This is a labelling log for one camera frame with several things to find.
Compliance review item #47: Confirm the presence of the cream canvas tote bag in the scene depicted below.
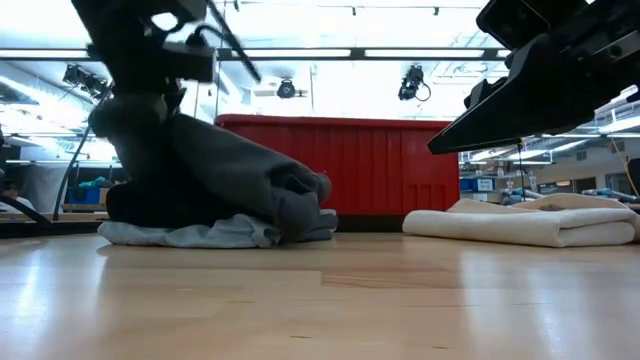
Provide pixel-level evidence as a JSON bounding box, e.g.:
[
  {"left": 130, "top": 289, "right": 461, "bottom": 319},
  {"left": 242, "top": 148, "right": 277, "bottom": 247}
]
[{"left": 402, "top": 193, "right": 640, "bottom": 249}]

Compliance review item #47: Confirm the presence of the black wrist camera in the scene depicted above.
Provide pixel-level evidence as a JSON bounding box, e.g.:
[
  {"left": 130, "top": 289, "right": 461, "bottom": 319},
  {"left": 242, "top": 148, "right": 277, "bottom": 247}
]
[
  {"left": 162, "top": 40, "right": 220, "bottom": 84},
  {"left": 475, "top": 0, "right": 554, "bottom": 51}
]

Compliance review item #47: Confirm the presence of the teal crumpled item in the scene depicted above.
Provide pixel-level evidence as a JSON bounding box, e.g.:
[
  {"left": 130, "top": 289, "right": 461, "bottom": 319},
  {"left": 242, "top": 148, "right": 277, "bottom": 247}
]
[{"left": 78, "top": 175, "right": 114, "bottom": 190}]

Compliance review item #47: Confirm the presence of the dark grey garment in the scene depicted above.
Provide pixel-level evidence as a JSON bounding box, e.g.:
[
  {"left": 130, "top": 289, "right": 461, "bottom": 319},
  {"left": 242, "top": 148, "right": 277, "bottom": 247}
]
[{"left": 164, "top": 113, "right": 340, "bottom": 246}]

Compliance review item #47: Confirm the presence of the blue storage box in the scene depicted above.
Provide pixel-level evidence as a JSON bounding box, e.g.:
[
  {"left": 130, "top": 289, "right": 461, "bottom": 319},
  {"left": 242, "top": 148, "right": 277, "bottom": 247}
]
[{"left": 66, "top": 186, "right": 104, "bottom": 205}]

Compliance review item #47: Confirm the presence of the black garment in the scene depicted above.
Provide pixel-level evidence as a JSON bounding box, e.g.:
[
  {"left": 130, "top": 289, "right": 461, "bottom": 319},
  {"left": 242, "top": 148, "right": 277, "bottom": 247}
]
[{"left": 105, "top": 179, "right": 241, "bottom": 230}]

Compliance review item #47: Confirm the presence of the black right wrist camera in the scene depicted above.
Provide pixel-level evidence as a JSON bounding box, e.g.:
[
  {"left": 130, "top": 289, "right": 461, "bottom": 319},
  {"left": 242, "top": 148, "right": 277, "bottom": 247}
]
[{"left": 475, "top": 0, "right": 554, "bottom": 51}]

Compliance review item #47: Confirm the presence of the tan wooden desk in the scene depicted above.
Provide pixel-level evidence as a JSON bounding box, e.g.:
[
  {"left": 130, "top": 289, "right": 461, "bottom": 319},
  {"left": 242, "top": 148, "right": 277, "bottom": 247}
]
[{"left": 0, "top": 210, "right": 109, "bottom": 224}]

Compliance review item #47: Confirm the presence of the black overhead frame bar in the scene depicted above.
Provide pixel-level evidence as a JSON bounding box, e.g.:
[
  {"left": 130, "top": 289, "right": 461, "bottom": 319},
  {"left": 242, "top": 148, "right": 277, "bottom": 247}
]
[{"left": 0, "top": 47, "right": 514, "bottom": 63}]

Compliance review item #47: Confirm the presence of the person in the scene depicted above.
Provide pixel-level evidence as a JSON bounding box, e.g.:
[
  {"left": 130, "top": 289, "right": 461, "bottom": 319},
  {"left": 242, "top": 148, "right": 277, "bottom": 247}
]
[{"left": 0, "top": 179, "right": 34, "bottom": 211}]

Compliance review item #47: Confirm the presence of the thick black cable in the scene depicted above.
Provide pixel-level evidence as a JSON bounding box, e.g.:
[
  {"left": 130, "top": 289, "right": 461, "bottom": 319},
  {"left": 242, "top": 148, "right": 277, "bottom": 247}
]
[{"left": 52, "top": 82, "right": 114, "bottom": 221}]

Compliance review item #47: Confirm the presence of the black ceiling camera with cable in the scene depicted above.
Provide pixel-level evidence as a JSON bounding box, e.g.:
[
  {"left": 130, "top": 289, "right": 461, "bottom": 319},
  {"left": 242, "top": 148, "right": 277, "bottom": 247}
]
[{"left": 397, "top": 64, "right": 433, "bottom": 103}]

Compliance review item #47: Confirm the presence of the blue bin with white label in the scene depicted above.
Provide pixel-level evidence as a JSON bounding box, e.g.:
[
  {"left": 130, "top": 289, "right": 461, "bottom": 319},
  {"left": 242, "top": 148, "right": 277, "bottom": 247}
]
[{"left": 462, "top": 176, "right": 497, "bottom": 194}]

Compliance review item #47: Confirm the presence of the red plastic laundry bin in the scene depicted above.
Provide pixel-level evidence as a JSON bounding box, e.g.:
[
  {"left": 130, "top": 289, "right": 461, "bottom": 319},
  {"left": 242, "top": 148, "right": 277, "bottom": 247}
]
[{"left": 214, "top": 113, "right": 461, "bottom": 233}]

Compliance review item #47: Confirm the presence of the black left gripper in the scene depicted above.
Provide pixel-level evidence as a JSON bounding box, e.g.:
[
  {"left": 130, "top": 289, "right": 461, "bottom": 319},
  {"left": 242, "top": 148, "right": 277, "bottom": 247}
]
[{"left": 69, "top": 0, "right": 209, "bottom": 186}]

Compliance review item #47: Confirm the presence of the grey Reebok t-shirt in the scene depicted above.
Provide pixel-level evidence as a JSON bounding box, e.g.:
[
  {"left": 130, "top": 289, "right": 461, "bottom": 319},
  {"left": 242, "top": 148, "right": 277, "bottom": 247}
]
[{"left": 97, "top": 209, "right": 340, "bottom": 250}]

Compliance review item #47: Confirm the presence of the grey tube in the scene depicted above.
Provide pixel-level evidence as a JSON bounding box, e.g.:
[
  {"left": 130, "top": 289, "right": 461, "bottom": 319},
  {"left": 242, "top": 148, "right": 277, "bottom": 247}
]
[{"left": 581, "top": 187, "right": 640, "bottom": 204}]

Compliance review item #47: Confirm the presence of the round black ceiling camera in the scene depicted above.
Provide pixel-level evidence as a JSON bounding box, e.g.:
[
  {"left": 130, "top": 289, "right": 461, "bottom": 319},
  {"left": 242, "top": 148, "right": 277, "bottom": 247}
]
[{"left": 276, "top": 78, "right": 307, "bottom": 100}]

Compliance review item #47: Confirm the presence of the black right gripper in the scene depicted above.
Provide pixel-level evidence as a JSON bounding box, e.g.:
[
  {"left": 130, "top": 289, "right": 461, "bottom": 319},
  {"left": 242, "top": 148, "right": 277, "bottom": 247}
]
[{"left": 427, "top": 0, "right": 640, "bottom": 155}]

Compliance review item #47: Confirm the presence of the black ceiling camera cluster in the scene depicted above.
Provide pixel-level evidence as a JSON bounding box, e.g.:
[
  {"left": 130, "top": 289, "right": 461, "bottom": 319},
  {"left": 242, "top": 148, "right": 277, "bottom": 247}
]
[{"left": 62, "top": 63, "right": 112, "bottom": 101}]

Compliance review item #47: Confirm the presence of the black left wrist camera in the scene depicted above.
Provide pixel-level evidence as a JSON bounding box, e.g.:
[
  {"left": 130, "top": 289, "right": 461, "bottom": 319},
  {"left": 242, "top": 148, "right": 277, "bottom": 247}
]
[{"left": 162, "top": 40, "right": 220, "bottom": 84}]

